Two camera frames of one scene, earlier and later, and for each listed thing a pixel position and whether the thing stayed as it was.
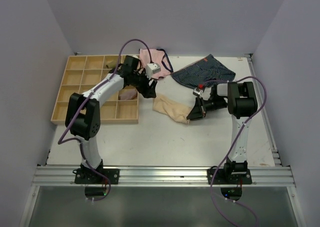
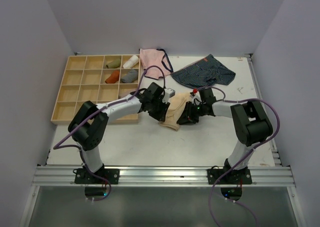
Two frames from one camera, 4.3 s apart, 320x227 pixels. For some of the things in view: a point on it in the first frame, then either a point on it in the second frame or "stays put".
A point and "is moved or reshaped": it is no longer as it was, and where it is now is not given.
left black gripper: (147, 90) → (161, 115)
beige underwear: (175, 110) is moved or reshaped
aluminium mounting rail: (64, 176) stays put
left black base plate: (90, 177) stays put
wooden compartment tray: (80, 71) stays put
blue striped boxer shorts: (196, 73) stays put
